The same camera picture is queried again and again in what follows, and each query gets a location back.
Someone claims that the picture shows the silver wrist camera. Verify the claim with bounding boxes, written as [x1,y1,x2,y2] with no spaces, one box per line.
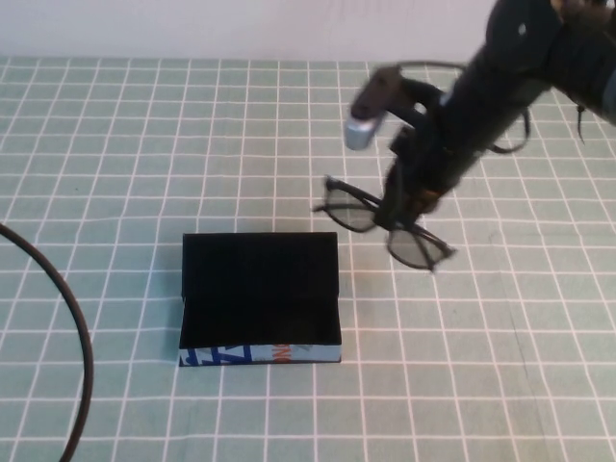
[343,64,403,151]

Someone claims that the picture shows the thick black cable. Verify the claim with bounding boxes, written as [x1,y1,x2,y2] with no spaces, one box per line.
[0,221,95,462]

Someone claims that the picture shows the black glasses case blue print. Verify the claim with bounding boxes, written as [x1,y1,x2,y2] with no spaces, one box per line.
[178,231,344,368]

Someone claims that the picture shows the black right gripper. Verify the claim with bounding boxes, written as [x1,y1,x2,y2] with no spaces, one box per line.
[378,62,528,230]

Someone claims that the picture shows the thin black cable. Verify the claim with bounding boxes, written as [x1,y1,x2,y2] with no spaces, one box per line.
[489,108,533,155]
[398,58,471,74]

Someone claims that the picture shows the green checked tablecloth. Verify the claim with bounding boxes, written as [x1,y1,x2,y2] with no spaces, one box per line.
[0,56,616,462]

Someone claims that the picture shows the black frame glasses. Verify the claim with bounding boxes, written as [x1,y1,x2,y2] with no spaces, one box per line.
[312,175,457,274]

